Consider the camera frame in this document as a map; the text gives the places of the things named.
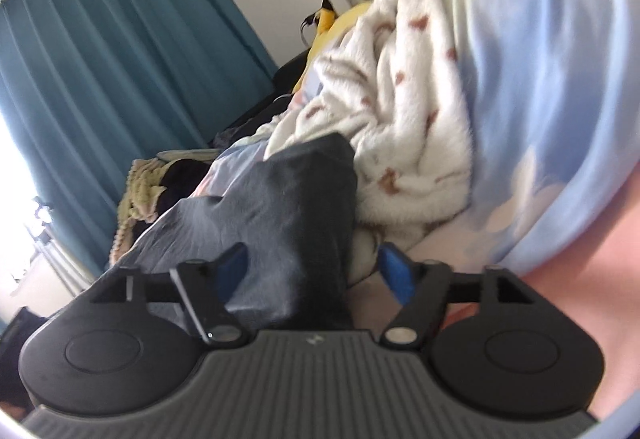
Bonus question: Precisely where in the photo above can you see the black jeans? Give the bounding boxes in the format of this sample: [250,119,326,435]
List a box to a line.
[116,133,357,331]

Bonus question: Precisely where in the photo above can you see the cream knitted blanket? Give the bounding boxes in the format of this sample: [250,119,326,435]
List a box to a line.
[110,158,170,266]

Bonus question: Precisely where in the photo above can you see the black garment on pile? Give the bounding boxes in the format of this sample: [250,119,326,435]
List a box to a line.
[134,158,209,240]

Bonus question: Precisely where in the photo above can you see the garment steamer stand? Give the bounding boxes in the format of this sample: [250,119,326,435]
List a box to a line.
[3,196,94,297]

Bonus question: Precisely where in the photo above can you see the white heart pattern fleece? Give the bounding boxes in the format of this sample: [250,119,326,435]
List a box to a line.
[265,0,473,284]

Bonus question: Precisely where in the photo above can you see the black sofa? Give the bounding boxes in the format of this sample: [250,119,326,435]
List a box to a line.
[208,49,309,151]

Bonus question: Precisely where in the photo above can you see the teal curtain right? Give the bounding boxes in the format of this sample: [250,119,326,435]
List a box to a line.
[1,0,277,272]

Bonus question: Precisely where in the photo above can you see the yellow pikachu plush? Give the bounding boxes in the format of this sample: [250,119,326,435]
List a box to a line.
[293,0,371,93]

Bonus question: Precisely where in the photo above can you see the pastel pink bed sheet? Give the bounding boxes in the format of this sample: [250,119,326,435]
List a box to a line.
[196,0,639,417]

